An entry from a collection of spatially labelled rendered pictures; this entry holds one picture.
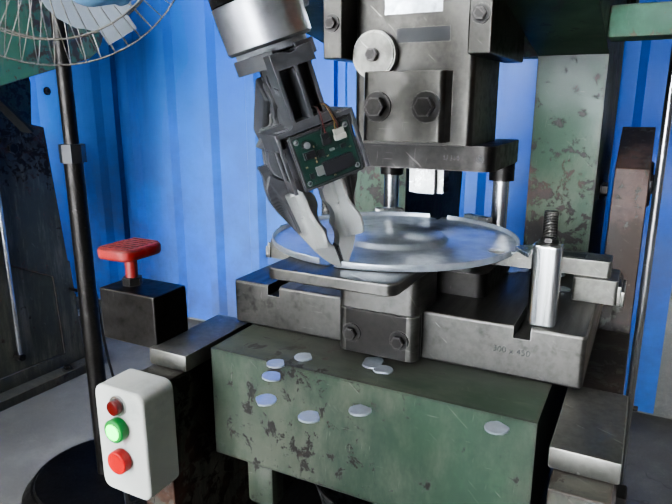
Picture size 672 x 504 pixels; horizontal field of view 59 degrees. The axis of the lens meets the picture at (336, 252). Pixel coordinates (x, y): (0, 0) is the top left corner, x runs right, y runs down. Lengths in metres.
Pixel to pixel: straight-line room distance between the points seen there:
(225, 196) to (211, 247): 0.22
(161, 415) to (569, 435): 0.44
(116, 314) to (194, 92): 1.74
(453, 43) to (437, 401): 0.40
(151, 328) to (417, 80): 0.44
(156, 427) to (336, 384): 0.21
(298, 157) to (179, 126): 2.06
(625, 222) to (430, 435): 0.52
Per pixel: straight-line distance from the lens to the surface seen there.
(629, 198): 1.04
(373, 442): 0.69
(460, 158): 0.73
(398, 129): 0.71
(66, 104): 1.44
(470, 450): 0.65
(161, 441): 0.75
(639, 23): 0.88
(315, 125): 0.50
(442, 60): 0.73
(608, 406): 0.68
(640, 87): 1.88
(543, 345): 0.68
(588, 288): 0.78
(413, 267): 0.58
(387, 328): 0.69
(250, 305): 0.82
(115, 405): 0.73
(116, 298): 0.82
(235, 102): 2.37
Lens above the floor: 0.94
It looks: 14 degrees down
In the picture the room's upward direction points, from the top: straight up
